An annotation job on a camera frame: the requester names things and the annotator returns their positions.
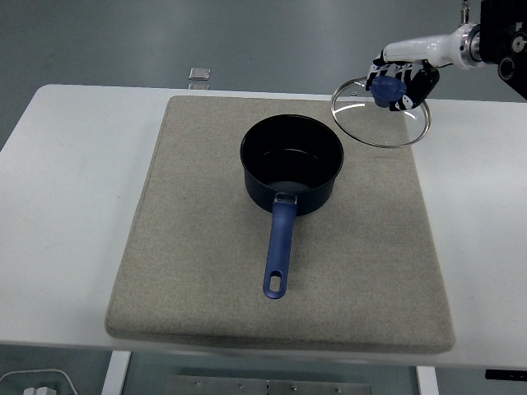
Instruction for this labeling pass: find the glass lid with blue knob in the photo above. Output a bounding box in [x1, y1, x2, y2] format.
[330, 75, 433, 148]

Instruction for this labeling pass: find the white table leg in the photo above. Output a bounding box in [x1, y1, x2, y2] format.
[415, 365, 438, 395]
[100, 351, 132, 395]

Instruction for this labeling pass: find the beige fabric mat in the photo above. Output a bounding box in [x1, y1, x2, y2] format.
[105, 95, 457, 355]

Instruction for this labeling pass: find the dark blue handled saucepan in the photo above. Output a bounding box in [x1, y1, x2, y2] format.
[240, 114, 346, 300]

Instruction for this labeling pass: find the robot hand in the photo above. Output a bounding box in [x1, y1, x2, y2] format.
[365, 29, 466, 114]

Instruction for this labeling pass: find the black bar under table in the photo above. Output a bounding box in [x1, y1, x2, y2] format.
[484, 369, 527, 380]

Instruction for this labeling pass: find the grey metal plate with screws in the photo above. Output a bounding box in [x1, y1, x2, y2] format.
[166, 374, 371, 395]

